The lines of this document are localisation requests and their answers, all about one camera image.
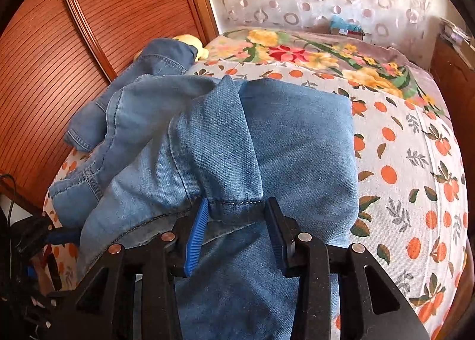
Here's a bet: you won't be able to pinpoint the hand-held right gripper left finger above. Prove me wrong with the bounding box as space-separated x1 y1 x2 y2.
45 197 209 340

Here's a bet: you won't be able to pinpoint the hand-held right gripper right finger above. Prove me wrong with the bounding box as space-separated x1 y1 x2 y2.
264 197 431 340

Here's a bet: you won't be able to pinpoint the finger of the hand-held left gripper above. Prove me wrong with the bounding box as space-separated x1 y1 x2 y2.
45 228 81 246

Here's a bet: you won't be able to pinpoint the light blue jeans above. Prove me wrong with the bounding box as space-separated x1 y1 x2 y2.
48 75 360 340

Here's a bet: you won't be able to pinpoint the orange fruit print sheet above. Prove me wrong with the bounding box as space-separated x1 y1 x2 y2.
42 60 470 337

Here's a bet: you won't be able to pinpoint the floral blanket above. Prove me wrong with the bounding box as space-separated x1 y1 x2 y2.
203 28 451 118

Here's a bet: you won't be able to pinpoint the folded medium blue jeans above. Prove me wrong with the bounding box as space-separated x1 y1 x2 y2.
64 38 199 151

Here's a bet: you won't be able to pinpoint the yellow plush toy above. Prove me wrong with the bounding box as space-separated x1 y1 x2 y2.
134 34 208 62

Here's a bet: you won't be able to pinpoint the small cardboard box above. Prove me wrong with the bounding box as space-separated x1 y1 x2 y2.
330 26 366 41

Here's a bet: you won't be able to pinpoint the long wooden cabinet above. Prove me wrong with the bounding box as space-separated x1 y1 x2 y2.
430 34 475 103

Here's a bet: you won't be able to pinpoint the stack of papers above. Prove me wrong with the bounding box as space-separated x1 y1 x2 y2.
440 17 475 47

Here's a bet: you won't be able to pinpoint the black cable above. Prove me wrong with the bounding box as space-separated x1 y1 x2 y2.
0 173 19 222

